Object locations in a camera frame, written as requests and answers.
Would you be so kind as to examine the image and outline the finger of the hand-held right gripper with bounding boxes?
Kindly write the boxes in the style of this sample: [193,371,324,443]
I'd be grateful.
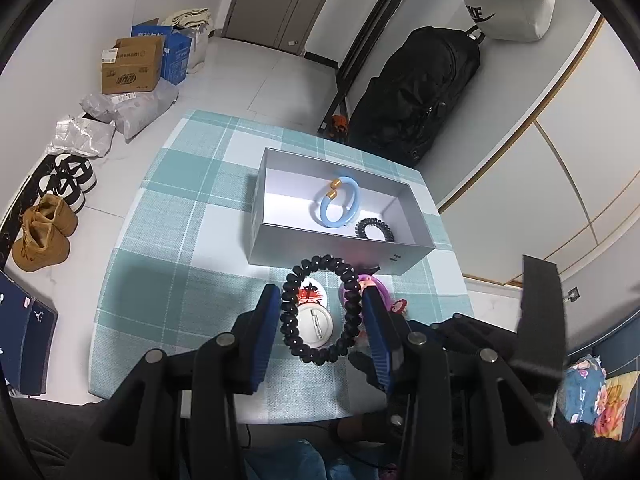
[348,350,388,393]
[336,411,402,444]

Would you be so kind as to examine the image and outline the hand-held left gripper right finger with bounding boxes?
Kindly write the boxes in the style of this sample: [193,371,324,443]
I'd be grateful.
[361,285,583,480]

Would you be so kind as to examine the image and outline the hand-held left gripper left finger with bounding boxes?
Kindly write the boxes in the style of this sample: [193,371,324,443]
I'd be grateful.
[60,284,283,480]

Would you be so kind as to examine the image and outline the black beaded bracelet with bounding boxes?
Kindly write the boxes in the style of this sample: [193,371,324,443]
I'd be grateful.
[280,255,362,365]

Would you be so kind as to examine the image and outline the purple bracelet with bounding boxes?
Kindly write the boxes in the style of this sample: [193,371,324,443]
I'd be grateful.
[338,272,391,321]

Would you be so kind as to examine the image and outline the white pin badge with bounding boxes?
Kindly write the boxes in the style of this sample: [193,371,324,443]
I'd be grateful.
[296,305,335,353]

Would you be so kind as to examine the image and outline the printed round badge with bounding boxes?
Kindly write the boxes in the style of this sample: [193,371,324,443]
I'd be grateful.
[291,277,328,311]

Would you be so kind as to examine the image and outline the grey cardboard box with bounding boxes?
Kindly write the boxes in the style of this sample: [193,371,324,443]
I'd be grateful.
[247,147,437,277]

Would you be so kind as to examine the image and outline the blue cloth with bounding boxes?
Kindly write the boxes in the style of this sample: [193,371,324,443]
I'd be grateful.
[247,439,396,480]

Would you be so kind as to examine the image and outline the teal checkered tablecloth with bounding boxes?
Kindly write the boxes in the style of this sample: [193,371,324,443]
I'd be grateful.
[89,109,475,423]

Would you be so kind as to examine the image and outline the floral cloth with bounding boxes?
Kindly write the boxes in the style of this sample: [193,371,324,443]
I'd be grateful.
[555,355,640,441]

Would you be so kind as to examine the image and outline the white wardrobe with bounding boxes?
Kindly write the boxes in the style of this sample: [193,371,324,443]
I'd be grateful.
[435,10,640,286]

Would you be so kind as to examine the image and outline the black backpack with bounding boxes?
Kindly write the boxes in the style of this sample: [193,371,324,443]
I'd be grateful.
[346,26,485,168]

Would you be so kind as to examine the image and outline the dark blue shoe box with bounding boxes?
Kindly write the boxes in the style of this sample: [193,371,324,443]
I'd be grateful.
[0,270,36,366]
[17,300,59,396]

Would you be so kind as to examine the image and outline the brown boot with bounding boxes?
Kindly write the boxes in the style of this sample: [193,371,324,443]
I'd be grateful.
[34,194,79,237]
[11,210,71,273]

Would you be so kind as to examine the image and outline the large grey plastic bag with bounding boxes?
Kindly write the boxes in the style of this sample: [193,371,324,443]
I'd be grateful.
[114,80,180,141]

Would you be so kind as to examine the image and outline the dark grey trousers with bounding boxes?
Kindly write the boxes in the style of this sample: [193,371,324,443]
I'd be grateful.
[10,394,106,480]

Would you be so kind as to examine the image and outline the small grey plastic bag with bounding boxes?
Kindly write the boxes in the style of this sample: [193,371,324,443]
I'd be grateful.
[80,92,126,123]

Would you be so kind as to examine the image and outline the blue carton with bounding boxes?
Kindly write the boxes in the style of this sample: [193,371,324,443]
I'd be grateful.
[131,19,195,86]

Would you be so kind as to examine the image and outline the black tripod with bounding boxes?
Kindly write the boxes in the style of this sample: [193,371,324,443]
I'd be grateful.
[316,0,431,136]

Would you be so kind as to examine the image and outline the brown cardboard carton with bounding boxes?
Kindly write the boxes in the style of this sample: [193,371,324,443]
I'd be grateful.
[101,36,166,96]

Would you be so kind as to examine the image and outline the white tote bag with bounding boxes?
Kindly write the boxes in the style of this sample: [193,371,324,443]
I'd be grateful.
[160,8,215,75]

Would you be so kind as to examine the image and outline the white duffel bag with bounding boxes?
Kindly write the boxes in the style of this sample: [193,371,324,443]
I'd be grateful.
[450,0,557,42]

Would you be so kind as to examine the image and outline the grey door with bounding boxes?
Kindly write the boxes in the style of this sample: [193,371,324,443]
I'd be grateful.
[222,0,351,56]

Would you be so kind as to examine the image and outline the black spiral hair tie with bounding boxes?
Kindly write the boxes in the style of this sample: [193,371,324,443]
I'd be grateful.
[355,217,391,242]

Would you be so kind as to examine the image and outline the blue bracelet with gold caps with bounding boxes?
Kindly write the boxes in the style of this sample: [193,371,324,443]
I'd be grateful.
[313,176,362,228]

